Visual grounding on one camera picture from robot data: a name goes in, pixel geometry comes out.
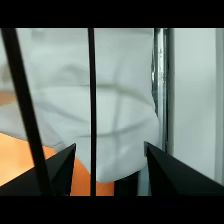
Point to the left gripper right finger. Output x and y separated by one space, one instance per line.
173 176

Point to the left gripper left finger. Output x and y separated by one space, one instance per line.
61 173

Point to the white long-sleeved shirt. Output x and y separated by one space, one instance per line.
66 100

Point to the silver frame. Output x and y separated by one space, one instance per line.
162 83

